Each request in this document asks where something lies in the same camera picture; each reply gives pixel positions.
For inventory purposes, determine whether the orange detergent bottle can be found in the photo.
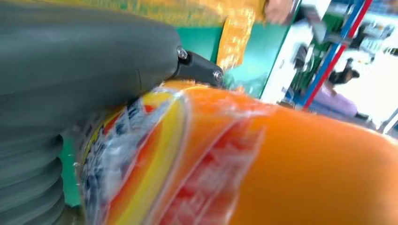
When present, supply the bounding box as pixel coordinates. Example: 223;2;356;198
74;79;398;225

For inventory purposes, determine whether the person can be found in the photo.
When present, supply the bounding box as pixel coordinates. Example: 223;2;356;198
264;0;295;25
328;57;361;85
309;82;378;129

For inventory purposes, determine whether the black tablet on stand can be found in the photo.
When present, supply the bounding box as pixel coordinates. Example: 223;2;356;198
300;3;332;45

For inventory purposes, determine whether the yellow plastic sheet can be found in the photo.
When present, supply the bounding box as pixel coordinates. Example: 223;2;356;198
31;0;269;73

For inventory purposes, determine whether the white table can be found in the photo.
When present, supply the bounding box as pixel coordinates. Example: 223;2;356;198
261;0;314;103

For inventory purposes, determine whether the red bar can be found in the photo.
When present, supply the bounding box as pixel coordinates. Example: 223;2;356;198
301;0;374;111

